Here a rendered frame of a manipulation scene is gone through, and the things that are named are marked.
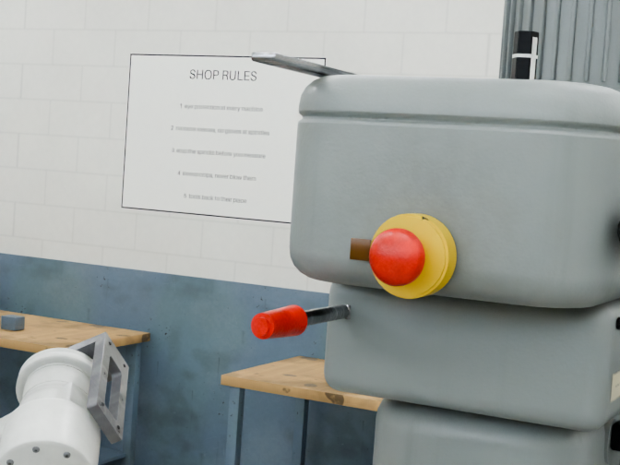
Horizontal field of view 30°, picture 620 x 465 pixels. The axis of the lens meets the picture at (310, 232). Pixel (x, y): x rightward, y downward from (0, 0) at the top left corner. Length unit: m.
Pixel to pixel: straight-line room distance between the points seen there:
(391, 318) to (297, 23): 5.03
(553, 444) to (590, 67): 0.41
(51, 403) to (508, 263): 0.33
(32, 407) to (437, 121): 0.34
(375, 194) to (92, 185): 5.74
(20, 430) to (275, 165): 5.18
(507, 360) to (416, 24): 4.79
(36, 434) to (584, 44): 0.68
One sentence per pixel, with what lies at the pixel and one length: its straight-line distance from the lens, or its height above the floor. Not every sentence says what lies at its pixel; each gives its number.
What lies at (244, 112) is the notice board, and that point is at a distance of 6.03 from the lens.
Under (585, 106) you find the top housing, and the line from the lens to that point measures 0.82.
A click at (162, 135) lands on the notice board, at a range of 6.30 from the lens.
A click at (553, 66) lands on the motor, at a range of 1.20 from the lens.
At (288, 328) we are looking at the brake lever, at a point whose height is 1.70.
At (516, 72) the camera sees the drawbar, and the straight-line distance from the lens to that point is 1.04.
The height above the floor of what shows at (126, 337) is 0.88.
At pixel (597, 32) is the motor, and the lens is 1.20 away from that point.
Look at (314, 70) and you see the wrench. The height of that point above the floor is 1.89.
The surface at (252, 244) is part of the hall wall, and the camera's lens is 5.99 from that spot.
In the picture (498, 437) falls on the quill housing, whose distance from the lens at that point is 0.97.
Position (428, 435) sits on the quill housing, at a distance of 0.99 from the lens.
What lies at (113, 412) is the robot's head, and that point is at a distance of 0.83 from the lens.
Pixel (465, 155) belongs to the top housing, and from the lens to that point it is 0.82.
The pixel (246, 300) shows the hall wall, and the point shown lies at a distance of 6.01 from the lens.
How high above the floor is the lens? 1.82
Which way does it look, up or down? 3 degrees down
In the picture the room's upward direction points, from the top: 4 degrees clockwise
